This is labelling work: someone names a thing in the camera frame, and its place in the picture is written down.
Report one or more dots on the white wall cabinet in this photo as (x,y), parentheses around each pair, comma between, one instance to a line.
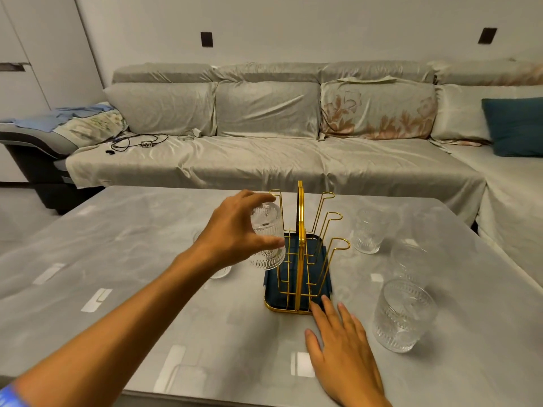
(46,50)

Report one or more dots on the person's right hand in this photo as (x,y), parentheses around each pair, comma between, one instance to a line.
(345,364)

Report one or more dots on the small clear plastic item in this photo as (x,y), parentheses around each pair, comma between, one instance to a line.
(186,135)

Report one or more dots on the blue cloth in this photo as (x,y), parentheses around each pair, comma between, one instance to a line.
(59,116)

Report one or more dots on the floral patterned blanket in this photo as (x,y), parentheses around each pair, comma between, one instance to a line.
(91,127)

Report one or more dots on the person's right middle finger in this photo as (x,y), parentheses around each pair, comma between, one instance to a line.
(345,320)

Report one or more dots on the gold cup rack blue tray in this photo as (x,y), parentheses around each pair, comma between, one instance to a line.
(300,267)

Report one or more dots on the grey fabric covered sofa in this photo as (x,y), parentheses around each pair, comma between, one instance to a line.
(275,163)

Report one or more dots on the pale grey sofa back cushion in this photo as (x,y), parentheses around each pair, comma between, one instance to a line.
(460,114)

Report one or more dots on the teal throw pillow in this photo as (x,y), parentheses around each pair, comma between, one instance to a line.
(515,127)

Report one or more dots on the person's left thumb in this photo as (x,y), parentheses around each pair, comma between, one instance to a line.
(265,244)

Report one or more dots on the person's left forearm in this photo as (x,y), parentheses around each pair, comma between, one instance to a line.
(114,330)

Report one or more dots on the person's left hand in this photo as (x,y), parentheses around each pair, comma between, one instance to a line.
(225,239)

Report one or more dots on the clear ribbed drinking glass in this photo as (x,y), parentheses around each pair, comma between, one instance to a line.
(221,272)
(268,224)
(403,317)
(408,262)
(370,231)

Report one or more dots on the blue wristband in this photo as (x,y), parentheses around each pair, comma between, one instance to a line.
(10,397)

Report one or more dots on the person's right thumb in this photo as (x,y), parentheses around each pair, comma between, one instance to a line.
(312,344)

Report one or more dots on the floral sofa back cushion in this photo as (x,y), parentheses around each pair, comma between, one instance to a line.
(377,110)

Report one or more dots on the black wall switch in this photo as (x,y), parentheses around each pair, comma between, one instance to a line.
(206,39)
(487,35)

